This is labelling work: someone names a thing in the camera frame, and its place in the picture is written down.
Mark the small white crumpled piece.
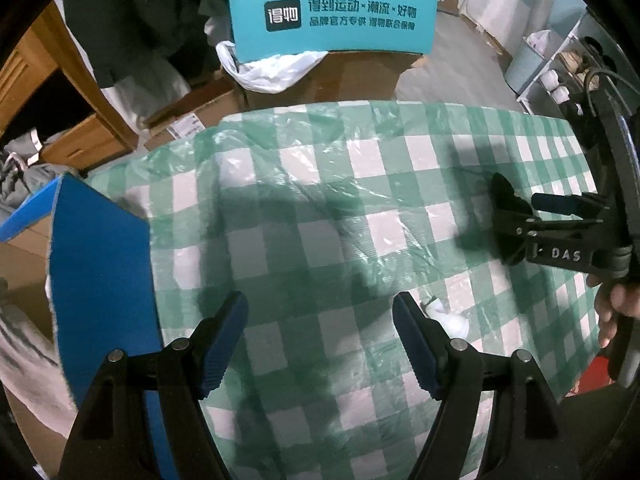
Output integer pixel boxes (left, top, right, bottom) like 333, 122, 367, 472
424, 297, 472, 339

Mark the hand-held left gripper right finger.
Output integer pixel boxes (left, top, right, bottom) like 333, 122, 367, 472
392, 291, 583, 480

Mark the wooden wardrobe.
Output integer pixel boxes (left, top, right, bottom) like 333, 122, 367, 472
0, 0, 141, 171

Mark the person's right hand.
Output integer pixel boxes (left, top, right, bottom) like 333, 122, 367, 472
594, 279, 640, 348

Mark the black hanging jacket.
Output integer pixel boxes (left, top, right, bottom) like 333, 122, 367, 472
65, 0, 213, 92

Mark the white plastic bag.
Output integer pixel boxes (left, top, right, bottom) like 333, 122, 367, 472
215, 40, 328, 95

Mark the green checked tablecloth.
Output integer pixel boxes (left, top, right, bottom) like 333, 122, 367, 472
45, 100, 621, 480

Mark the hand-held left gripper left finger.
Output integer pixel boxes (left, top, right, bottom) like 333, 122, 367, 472
57, 290, 250, 480

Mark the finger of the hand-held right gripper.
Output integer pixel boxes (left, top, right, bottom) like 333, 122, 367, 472
531, 192, 609, 216
489, 172, 602, 267

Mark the white hanging garment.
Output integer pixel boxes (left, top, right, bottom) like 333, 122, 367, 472
102, 55, 193, 128

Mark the teal box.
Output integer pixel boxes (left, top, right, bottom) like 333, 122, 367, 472
227, 0, 438, 63

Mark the blue felt sheet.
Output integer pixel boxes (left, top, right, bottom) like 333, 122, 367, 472
0, 172, 181, 480

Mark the large cardboard box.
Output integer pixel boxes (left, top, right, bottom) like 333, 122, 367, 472
235, 50, 427, 111

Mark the grey hoodie pile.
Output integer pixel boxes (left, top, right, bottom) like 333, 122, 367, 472
0, 130, 67, 221

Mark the white shelf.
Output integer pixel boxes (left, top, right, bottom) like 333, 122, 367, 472
515, 10, 603, 117

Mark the small labelled cardboard box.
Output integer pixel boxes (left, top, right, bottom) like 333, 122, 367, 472
142, 90, 242, 152

